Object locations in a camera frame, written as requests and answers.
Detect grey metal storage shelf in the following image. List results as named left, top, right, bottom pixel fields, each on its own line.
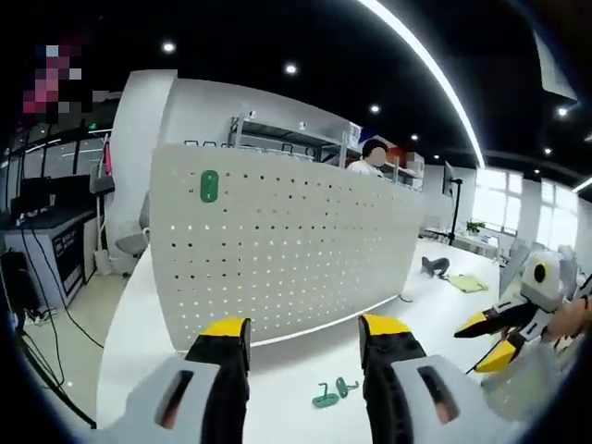
left=228, top=113, right=363, bottom=164

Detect white floor stand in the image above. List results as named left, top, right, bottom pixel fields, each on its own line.
left=90, top=131, right=116, bottom=278

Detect white perforated mounting plate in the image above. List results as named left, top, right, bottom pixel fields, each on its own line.
left=148, top=142, right=426, bottom=353

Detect storage shelf with bins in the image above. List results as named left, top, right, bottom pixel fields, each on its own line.
left=387, top=147, right=426, bottom=191

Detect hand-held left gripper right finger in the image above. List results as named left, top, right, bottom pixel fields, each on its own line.
left=358, top=313, right=500, bottom=444

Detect yellow cloth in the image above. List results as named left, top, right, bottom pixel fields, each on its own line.
left=446, top=273, right=490, bottom=294

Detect dark object on table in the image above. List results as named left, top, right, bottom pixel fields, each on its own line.
left=420, top=256, right=451, bottom=278

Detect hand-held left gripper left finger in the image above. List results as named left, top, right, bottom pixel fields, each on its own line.
left=96, top=316, right=253, bottom=444

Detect black floor cables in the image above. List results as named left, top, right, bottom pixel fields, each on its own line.
left=8, top=221, right=105, bottom=429

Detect green hook assembly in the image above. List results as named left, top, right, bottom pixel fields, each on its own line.
left=335, top=376, right=361, bottom=399
left=312, top=381, right=339, bottom=410
left=199, top=169, right=220, bottom=204

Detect dark desk with cabinet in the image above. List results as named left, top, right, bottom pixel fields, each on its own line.
left=2, top=175, right=101, bottom=309

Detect grey office chair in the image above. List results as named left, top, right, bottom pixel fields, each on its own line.
left=114, top=216, right=152, bottom=275

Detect person's right hand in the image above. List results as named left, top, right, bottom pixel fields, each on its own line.
left=543, top=294, right=592, bottom=346

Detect monitor on black stand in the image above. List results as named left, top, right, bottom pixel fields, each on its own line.
left=441, top=160, right=464, bottom=247

